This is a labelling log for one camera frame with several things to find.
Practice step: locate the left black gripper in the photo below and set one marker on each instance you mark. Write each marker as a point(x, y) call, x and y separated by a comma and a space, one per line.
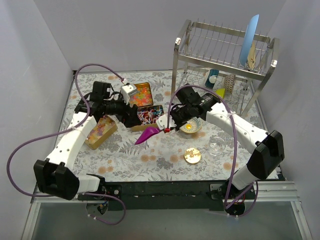
point(129, 114)

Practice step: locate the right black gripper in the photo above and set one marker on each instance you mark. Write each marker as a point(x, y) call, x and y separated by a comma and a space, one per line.
point(175, 119)

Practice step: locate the gold tin with lollipops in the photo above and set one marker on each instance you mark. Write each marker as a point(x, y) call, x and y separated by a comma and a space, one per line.
point(148, 115)

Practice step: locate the magenta plastic scoop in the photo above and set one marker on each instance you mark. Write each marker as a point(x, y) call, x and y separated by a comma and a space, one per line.
point(146, 134)

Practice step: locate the clear glass jar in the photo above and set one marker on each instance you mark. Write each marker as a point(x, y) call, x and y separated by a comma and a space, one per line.
point(216, 146)

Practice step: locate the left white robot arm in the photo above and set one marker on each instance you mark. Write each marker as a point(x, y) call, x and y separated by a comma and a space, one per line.
point(54, 175)

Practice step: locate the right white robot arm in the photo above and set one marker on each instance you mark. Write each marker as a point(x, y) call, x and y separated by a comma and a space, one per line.
point(266, 148)

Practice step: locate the gold tin with jelly candies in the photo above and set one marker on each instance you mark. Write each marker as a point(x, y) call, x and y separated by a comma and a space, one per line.
point(143, 97)

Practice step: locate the gold tin with pale candies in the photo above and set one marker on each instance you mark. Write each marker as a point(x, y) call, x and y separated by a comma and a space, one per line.
point(105, 127)

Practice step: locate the patterned ceramic bowl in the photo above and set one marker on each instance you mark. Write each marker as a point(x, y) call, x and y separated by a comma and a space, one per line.
point(191, 126)

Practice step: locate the floral tablecloth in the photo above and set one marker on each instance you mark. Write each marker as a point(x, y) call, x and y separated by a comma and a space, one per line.
point(161, 158)

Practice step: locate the round gold lid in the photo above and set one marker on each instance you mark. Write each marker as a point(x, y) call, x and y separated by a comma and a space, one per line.
point(192, 155)

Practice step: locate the yellow-green plastic bowl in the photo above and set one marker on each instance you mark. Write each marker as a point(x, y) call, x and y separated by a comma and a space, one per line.
point(221, 92)

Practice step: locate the teal cup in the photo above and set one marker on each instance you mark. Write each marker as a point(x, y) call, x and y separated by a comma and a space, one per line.
point(211, 78)

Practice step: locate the patterned mug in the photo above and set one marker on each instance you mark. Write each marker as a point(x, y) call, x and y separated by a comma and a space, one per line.
point(229, 83)

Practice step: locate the steel dish rack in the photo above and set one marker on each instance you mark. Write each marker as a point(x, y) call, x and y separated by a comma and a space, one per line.
point(204, 46)

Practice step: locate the cream patterned plate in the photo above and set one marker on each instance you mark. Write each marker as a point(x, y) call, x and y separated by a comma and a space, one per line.
point(251, 58)

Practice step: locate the blue plate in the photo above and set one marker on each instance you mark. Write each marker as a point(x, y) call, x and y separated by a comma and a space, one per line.
point(248, 39)

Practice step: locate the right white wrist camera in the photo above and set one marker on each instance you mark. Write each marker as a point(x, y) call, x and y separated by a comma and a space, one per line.
point(165, 123)

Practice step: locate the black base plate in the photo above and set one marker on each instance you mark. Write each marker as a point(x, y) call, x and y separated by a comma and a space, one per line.
point(169, 195)

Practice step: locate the aluminium rail frame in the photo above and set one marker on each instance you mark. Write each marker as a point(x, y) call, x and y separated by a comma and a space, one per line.
point(275, 213)

